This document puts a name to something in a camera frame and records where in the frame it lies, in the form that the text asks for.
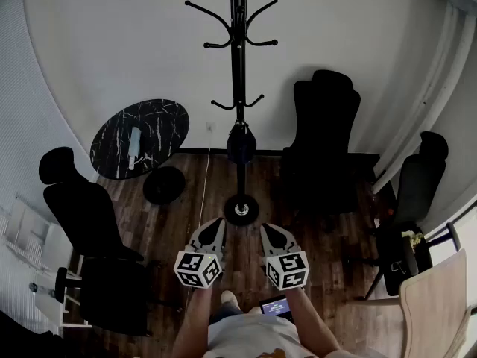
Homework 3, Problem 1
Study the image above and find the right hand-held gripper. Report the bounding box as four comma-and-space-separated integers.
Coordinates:
259, 223, 311, 292

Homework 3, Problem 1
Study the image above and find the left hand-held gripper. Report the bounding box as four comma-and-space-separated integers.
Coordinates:
173, 218, 229, 289

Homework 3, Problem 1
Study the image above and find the black metal coat rack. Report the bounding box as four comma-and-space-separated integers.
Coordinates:
184, 0, 279, 227

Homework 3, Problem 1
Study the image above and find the person's left forearm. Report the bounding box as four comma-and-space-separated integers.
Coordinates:
170, 285, 214, 358

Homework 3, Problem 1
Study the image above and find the person's right forearm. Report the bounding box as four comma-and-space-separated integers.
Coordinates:
288, 287, 342, 358

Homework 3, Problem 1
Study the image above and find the person's light shoe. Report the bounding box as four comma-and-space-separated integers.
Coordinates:
221, 289, 241, 309

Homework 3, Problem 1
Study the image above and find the black tablet with lit screen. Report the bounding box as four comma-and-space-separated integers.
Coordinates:
259, 294, 296, 322

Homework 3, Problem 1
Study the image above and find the person's leg in jeans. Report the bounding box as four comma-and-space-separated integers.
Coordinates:
209, 303, 247, 324

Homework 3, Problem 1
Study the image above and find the person's white shirt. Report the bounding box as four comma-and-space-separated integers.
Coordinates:
206, 313, 318, 358

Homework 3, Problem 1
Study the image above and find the tall black office chair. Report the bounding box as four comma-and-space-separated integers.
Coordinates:
278, 69, 374, 218

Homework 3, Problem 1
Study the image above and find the black office chair with armrests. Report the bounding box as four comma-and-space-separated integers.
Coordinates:
38, 146, 165, 337

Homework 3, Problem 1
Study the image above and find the black open bag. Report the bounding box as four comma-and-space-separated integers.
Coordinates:
375, 224, 434, 298

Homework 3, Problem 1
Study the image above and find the pale blue folded umbrella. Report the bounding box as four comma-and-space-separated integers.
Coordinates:
127, 126, 144, 171

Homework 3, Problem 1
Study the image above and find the round black marble table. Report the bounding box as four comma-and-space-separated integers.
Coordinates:
89, 98, 191, 206

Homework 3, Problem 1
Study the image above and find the pale yellow item in bag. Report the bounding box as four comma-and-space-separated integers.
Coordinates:
401, 230, 426, 246

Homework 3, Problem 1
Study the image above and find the slim black office chair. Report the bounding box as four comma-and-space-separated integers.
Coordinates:
387, 131, 450, 231

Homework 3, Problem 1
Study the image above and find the light wooden chair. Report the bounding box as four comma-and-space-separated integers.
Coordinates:
346, 248, 473, 358

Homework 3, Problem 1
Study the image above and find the clear plastic bottle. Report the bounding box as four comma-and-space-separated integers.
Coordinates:
28, 281, 57, 300

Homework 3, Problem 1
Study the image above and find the white shelf unit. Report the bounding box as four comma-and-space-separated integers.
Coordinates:
0, 195, 94, 328

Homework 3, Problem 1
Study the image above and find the white power cable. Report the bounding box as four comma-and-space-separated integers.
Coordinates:
196, 131, 212, 235

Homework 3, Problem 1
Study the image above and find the black metal frame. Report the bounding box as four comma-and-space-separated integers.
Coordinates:
423, 221, 462, 253

